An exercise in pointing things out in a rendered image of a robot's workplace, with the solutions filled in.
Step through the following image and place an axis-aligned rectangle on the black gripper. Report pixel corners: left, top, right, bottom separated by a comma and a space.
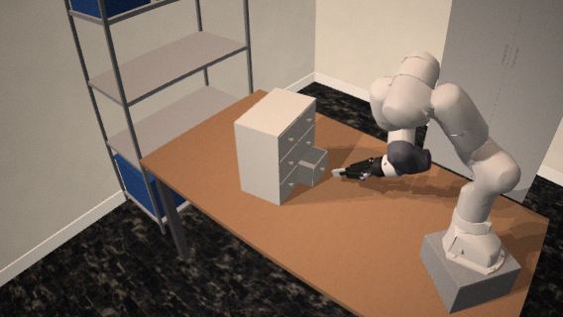
332, 157, 385, 181

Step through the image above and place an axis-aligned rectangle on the grey small chest of drawers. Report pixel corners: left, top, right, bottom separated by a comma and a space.
234, 88, 316, 206

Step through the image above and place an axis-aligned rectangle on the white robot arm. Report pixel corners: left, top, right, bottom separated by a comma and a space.
369, 51, 521, 275

